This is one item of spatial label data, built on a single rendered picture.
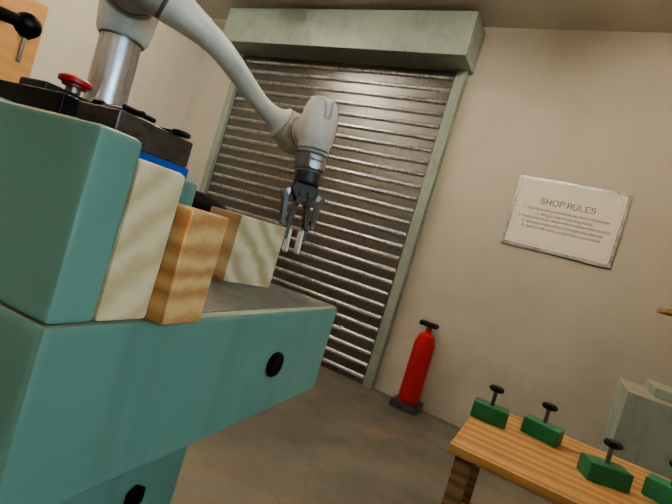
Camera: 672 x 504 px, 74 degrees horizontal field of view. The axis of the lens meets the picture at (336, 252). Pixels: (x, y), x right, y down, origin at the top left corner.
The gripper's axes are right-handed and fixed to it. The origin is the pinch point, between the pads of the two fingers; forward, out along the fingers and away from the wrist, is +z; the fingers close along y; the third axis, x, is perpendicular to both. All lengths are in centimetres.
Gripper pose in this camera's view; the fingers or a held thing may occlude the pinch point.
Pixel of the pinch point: (292, 241)
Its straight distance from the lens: 126.9
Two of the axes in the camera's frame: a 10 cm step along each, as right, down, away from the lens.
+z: -2.2, 9.8, 0.0
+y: 8.7, 1.9, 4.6
